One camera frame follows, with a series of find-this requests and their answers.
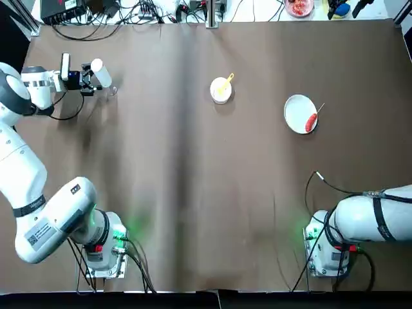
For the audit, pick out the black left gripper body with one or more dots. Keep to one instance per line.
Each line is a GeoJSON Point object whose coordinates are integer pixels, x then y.
{"type": "Point", "coordinates": [75, 80]}

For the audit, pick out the white oil pot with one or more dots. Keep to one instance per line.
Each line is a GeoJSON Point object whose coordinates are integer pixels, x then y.
{"type": "Point", "coordinates": [101, 72]}

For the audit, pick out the yellow oil brush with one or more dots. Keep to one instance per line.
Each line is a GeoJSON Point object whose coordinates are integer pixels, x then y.
{"type": "Point", "coordinates": [229, 78]}

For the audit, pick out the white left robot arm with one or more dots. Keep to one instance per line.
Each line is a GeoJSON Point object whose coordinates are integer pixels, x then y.
{"type": "Point", "coordinates": [19, 138]}

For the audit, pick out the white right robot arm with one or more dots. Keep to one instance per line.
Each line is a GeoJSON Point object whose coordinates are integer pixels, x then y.
{"type": "Point", "coordinates": [354, 219]}

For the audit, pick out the white round bowl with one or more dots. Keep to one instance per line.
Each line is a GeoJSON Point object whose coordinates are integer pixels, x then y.
{"type": "Point", "coordinates": [215, 84]}

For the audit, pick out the black power brick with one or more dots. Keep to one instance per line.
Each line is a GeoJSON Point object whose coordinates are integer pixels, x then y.
{"type": "Point", "coordinates": [106, 9]}

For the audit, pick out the grey usb hub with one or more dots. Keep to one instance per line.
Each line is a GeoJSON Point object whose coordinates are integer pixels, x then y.
{"type": "Point", "coordinates": [146, 11]}

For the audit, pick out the white round plate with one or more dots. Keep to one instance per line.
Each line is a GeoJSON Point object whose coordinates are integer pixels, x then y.
{"type": "Point", "coordinates": [297, 112]}

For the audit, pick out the pink plate of red food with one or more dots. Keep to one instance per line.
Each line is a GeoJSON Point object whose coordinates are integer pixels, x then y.
{"type": "Point", "coordinates": [299, 9]}

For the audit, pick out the red sausage on skewer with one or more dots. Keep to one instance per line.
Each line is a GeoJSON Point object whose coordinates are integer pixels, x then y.
{"type": "Point", "coordinates": [310, 122]}

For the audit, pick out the blue toy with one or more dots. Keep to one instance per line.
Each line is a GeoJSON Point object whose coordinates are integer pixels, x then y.
{"type": "Point", "coordinates": [342, 9]}

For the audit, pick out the aluminium frame bar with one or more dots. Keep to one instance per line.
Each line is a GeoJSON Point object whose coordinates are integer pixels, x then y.
{"type": "Point", "coordinates": [402, 14]}
{"type": "Point", "coordinates": [33, 29]}

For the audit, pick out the aluminium upright post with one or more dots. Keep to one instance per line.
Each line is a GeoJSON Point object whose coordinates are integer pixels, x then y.
{"type": "Point", "coordinates": [212, 16]}

